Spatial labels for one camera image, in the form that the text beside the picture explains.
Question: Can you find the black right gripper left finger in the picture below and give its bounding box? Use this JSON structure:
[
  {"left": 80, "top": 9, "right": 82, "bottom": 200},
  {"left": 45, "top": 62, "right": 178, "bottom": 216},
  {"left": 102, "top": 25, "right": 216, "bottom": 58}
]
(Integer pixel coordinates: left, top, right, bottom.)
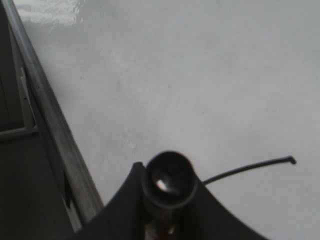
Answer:
[{"left": 72, "top": 162, "right": 145, "bottom": 240}]

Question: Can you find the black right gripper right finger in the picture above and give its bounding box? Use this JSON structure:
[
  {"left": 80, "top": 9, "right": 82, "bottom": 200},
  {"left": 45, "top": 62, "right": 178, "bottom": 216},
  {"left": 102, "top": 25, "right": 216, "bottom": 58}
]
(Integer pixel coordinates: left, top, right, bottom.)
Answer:
[{"left": 172, "top": 183, "right": 270, "bottom": 240}]

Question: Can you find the black white whiteboard marker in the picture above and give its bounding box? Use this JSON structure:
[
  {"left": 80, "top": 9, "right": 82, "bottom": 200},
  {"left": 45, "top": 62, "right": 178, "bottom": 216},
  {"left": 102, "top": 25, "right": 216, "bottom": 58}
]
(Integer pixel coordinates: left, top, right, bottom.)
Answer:
[{"left": 140, "top": 150, "right": 198, "bottom": 240}]

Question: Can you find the white whiteboard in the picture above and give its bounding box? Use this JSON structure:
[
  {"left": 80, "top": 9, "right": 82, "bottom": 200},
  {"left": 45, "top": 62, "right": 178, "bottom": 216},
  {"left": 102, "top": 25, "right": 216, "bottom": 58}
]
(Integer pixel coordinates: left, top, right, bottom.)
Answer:
[{"left": 15, "top": 0, "right": 320, "bottom": 240}]

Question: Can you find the grey aluminium whiteboard frame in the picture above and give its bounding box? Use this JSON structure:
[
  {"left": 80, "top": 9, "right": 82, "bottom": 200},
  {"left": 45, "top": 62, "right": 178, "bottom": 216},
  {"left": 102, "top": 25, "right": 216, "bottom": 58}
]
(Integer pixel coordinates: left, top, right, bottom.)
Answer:
[{"left": 0, "top": 0, "right": 104, "bottom": 227}]

